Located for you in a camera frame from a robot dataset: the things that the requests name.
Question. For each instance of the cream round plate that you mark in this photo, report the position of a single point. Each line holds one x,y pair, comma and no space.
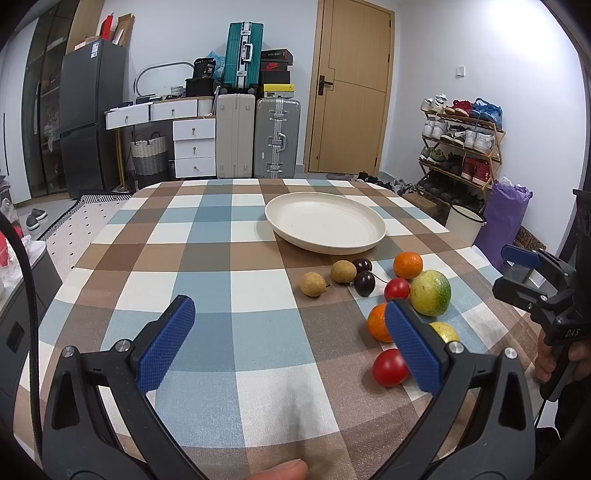
325,223

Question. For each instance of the white bucket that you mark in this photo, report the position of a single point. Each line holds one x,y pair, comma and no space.
464,223

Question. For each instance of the orange mandarin front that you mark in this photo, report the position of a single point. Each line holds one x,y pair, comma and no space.
376,324

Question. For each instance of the black refrigerator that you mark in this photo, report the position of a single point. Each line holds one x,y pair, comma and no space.
91,84

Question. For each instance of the stacked shoe boxes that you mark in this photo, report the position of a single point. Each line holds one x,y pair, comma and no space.
275,75

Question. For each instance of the purple bag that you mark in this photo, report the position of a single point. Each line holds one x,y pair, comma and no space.
504,212

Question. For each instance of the woven laundry basket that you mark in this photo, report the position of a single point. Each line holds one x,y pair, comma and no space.
149,155

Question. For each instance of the wooden door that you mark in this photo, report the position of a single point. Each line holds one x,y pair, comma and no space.
351,85

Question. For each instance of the beige suitcase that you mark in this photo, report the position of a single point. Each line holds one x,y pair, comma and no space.
234,135

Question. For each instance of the brown longan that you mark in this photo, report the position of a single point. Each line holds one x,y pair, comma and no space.
313,285
343,272

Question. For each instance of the large green yellow fruit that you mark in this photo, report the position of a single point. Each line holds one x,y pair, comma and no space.
431,293

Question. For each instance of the red cherry tomato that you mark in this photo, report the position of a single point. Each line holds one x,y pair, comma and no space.
397,288
390,368

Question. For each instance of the checkered tablecloth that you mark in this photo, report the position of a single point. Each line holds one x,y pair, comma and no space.
266,374

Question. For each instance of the white drawer desk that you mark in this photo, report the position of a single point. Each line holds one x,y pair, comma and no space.
193,130

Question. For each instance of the oval mirror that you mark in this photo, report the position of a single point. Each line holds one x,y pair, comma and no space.
161,79

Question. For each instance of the small yellow green fruit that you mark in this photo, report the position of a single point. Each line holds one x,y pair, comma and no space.
446,332

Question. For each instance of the person's right hand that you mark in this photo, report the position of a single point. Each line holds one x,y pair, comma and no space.
545,363

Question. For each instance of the person's left hand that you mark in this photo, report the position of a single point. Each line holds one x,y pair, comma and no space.
295,469

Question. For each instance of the orange mandarin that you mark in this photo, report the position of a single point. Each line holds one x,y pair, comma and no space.
376,324
408,265

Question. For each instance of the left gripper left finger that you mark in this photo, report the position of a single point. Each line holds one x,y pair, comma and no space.
99,423

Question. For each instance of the silver suitcase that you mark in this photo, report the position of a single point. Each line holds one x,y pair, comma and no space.
276,138

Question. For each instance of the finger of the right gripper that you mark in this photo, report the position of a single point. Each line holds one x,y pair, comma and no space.
515,294
522,257

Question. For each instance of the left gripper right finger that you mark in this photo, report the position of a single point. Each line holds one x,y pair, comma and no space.
479,422

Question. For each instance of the teal suitcase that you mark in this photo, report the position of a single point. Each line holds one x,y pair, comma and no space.
243,56

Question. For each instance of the wooden shoe rack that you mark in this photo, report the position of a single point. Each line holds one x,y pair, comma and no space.
462,150

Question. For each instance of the dark plum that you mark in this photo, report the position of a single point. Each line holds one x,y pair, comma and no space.
365,283
362,264

